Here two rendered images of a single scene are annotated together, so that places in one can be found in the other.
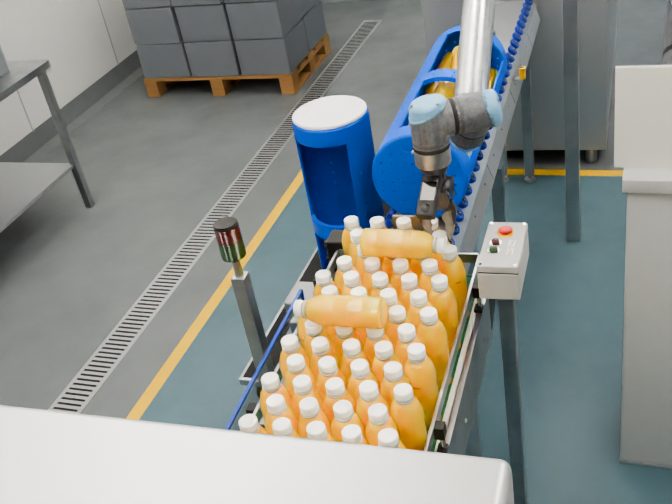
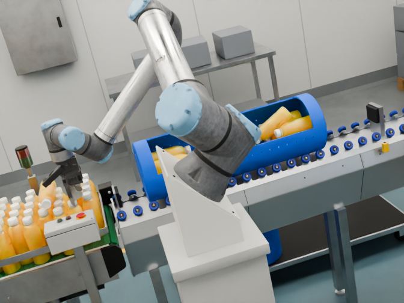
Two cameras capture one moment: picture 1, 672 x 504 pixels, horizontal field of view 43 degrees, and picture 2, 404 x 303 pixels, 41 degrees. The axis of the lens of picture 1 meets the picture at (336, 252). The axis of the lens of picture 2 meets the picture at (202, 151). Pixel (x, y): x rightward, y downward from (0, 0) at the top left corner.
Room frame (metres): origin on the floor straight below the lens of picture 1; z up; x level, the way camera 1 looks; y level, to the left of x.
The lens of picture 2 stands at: (1.19, -2.37, 2.03)
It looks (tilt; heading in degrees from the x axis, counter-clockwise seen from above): 21 degrees down; 57
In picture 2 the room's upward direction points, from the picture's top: 13 degrees counter-clockwise
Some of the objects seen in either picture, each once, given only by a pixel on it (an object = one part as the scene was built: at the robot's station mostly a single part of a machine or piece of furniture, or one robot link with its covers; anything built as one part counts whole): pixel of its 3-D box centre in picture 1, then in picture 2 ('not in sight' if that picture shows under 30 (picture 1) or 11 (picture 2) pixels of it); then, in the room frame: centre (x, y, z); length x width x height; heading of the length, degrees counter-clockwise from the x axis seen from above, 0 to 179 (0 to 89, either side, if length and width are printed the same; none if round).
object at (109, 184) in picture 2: (343, 250); (107, 194); (2.11, -0.02, 0.95); 0.10 x 0.07 x 0.10; 67
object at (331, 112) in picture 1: (329, 112); not in sight; (2.92, -0.07, 1.03); 0.28 x 0.28 x 0.01
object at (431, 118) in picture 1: (430, 123); (55, 134); (1.87, -0.28, 1.41); 0.10 x 0.09 x 0.12; 93
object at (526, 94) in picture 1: (527, 126); not in sight; (3.91, -1.08, 0.31); 0.06 x 0.06 x 0.63; 67
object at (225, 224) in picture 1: (232, 249); (26, 162); (1.86, 0.26, 1.18); 0.06 x 0.06 x 0.16
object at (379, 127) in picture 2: not in sight; (375, 119); (3.30, -0.74, 1.00); 0.10 x 0.04 x 0.15; 67
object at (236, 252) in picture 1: (231, 247); (25, 160); (1.86, 0.26, 1.18); 0.06 x 0.06 x 0.05
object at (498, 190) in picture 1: (501, 231); (346, 259); (3.01, -0.70, 0.31); 0.06 x 0.06 x 0.63; 67
